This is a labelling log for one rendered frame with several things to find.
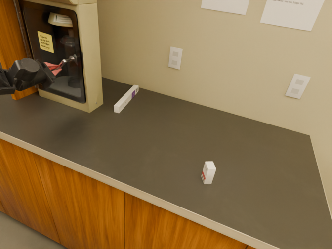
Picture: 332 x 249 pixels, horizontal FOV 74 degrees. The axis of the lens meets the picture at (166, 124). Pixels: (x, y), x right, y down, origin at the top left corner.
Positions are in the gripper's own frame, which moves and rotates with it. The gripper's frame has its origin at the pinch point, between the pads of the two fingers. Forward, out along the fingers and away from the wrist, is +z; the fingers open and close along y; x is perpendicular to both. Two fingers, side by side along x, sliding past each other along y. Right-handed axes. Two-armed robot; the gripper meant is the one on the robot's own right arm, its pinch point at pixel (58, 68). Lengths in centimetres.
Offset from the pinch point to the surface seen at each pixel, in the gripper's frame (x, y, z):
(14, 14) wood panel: 8.7, 30.7, 6.7
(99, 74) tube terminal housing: -3.4, -10.3, 14.5
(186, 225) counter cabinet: -27, -73, -22
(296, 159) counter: -61, -88, 20
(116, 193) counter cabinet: -7, -53, -22
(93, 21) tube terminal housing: -19.8, 6.8, 13.2
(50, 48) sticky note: 0.9, 9.5, 4.2
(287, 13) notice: -81, -36, 47
